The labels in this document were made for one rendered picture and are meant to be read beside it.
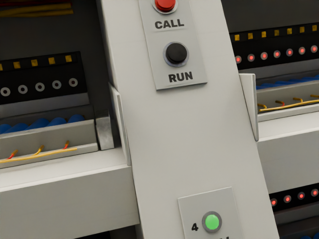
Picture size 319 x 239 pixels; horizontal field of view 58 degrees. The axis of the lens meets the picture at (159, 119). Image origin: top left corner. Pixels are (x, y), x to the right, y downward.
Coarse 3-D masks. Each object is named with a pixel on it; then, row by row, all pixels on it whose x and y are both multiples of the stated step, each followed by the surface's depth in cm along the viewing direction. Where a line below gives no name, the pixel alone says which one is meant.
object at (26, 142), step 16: (48, 128) 25; (64, 128) 24; (80, 128) 24; (0, 144) 23; (16, 144) 23; (32, 144) 24; (48, 144) 24; (64, 144) 24; (80, 144) 24; (0, 160) 22; (16, 160) 22
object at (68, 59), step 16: (0, 64) 35; (16, 64) 35; (32, 64) 35; (48, 64) 36; (64, 64) 36; (80, 64) 37; (0, 80) 35; (16, 80) 36; (32, 80) 36; (48, 80) 36; (64, 80) 37; (80, 80) 37; (0, 96) 36; (16, 96) 36; (32, 96) 36; (48, 96) 37
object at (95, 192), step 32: (64, 96) 36; (96, 128) 34; (64, 160) 23; (96, 160) 22; (128, 160) 20; (0, 192) 18; (32, 192) 19; (64, 192) 19; (96, 192) 20; (128, 192) 20; (0, 224) 19; (32, 224) 19; (64, 224) 20; (96, 224) 20; (128, 224) 21
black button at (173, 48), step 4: (172, 44) 21; (176, 44) 21; (180, 44) 22; (168, 48) 21; (172, 48) 21; (176, 48) 21; (180, 48) 21; (184, 48) 21; (168, 52) 21; (172, 52) 21; (176, 52) 21; (180, 52) 21; (184, 52) 21; (168, 56) 21; (172, 56) 21; (176, 56) 21; (180, 56) 21; (184, 56) 21; (172, 60) 21; (176, 60) 21; (180, 60) 21; (184, 60) 21
